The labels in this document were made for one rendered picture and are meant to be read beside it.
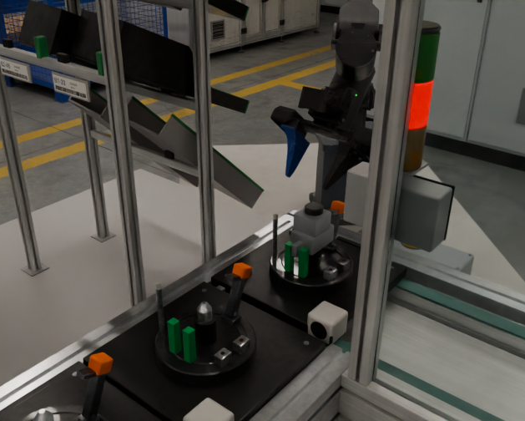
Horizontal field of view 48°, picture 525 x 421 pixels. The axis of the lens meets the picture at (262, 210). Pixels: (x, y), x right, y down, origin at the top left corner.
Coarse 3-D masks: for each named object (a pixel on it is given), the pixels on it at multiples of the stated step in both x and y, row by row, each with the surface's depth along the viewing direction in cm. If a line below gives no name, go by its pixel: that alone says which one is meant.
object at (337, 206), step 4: (336, 200) 102; (332, 204) 101; (336, 204) 101; (340, 204) 100; (344, 204) 101; (332, 208) 101; (336, 208) 101; (340, 208) 100; (332, 212) 99; (336, 212) 100; (340, 212) 101; (332, 216) 102; (336, 216) 101; (340, 216) 102; (332, 220) 102; (336, 220) 101; (340, 220) 102; (332, 224) 102; (336, 224) 102; (336, 228) 102; (336, 232) 103; (328, 244) 102; (332, 244) 102
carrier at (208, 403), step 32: (160, 288) 80; (192, 288) 96; (160, 320) 82; (192, 320) 86; (224, 320) 85; (256, 320) 89; (96, 352) 83; (128, 352) 83; (160, 352) 80; (192, 352) 77; (224, 352) 78; (256, 352) 83; (288, 352) 83; (320, 352) 84; (128, 384) 77; (160, 384) 77; (192, 384) 77; (224, 384) 77; (256, 384) 77; (160, 416) 73; (192, 416) 70; (224, 416) 70
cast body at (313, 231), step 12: (312, 204) 96; (300, 216) 94; (312, 216) 94; (324, 216) 94; (300, 228) 95; (312, 228) 93; (324, 228) 95; (300, 240) 95; (312, 240) 94; (324, 240) 96; (312, 252) 95
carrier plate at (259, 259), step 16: (272, 240) 110; (288, 240) 110; (336, 240) 110; (256, 256) 105; (352, 256) 105; (224, 272) 100; (256, 272) 100; (256, 288) 96; (272, 288) 96; (352, 288) 97; (256, 304) 94; (272, 304) 93; (288, 304) 93; (304, 304) 93; (336, 304) 93; (352, 304) 93; (288, 320) 91; (304, 320) 89; (352, 320) 90
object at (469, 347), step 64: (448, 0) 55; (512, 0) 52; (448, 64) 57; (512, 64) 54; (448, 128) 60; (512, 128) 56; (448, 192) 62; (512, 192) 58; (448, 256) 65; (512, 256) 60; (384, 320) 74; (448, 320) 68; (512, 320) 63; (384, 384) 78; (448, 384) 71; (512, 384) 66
